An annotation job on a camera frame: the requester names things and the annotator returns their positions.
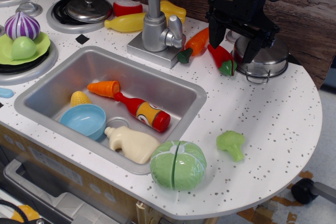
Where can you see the orange toy carrot piece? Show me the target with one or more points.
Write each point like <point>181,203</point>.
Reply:
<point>104,88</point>

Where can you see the light green toy lime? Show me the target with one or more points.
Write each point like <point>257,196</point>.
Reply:
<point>22,48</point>

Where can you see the grey vertical pole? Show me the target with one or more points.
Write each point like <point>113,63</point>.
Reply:
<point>232,36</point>

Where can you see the grey stove knob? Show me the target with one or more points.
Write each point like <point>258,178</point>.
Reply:
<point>30,8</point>

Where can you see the black caster wheel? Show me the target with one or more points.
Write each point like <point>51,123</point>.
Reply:
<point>301,191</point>

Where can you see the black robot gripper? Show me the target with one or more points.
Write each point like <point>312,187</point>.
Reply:
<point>245,17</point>

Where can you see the yellow toy corn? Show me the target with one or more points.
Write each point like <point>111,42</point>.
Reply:
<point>79,98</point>

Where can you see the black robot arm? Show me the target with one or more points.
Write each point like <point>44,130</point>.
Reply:
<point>245,17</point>

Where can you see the silver toy faucet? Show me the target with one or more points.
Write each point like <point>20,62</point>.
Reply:
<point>160,40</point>

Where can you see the black tape square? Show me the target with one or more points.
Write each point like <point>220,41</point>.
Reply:
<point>82,39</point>

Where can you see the green toy cabbage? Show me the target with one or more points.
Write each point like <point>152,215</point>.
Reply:
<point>178,165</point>

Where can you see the light blue toy piece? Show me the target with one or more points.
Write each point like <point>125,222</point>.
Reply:
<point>6,93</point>

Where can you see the red toy ketchup bottle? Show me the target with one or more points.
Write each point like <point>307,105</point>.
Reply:
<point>145,112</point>

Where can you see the orange toy carrot with stem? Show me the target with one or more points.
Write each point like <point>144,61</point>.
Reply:
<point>194,46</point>

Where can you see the purple striped toy onion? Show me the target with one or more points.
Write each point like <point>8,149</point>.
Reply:
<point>20,25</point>

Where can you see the light blue plastic bowl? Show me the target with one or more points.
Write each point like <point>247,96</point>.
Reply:
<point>87,119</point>

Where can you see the green toy broccoli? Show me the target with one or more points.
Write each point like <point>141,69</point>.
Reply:
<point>231,142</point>

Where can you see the stainless steel pot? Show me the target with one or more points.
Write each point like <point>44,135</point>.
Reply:
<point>268,63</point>

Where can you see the yellow toy pepper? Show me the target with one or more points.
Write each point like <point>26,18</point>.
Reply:
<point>169,9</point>

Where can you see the silver toy sink basin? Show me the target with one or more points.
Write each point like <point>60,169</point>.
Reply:
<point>49,98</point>

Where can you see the red toy chili pepper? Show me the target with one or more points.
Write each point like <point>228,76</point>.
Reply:
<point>224,61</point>

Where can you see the cream toy squeeze bottle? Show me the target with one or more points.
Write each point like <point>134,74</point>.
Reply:
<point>135,145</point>

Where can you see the steel pot lid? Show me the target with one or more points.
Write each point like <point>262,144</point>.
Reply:
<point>89,11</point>

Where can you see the green plastic plate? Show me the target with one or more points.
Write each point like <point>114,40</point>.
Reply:
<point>42,43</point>

